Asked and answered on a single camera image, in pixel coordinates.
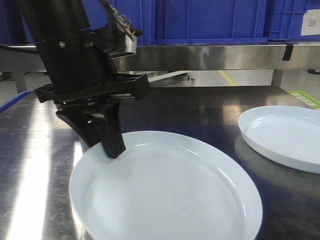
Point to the black tape strip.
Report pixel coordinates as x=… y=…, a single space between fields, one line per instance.
x=288 y=52

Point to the light blue plate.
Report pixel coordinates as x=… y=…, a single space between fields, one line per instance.
x=287 y=135
x=165 y=186

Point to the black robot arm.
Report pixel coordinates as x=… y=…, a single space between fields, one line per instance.
x=69 y=16

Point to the steel shelf post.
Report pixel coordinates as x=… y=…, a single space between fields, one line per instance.
x=20 y=82
x=277 y=76

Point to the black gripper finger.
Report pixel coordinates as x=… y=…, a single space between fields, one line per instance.
x=103 y=126
x=82 y=124

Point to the stainless steel shelf rail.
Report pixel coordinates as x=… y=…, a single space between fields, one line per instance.
x=305 y=55

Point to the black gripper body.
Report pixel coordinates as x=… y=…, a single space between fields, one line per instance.
x=80 y=66

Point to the steel shelf post right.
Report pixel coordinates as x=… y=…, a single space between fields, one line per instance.
x=277 y=76

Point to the white paper label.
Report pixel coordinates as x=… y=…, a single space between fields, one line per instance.
x=311 y=23

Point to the blue plastic bin middle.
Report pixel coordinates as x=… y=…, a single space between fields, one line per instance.
x=209 y=22

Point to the white metal frame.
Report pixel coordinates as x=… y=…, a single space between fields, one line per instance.
x=160 y=77

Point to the blue crate with label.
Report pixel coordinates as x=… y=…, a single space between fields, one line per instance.
x=283 y=20

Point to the steel shelf post left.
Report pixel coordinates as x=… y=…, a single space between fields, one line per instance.
x=20 y=82

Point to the large blue plastic bin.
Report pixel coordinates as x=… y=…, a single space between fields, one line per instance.
x=141 y=13

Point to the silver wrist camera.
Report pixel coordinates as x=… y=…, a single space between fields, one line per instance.
x=125 y=46

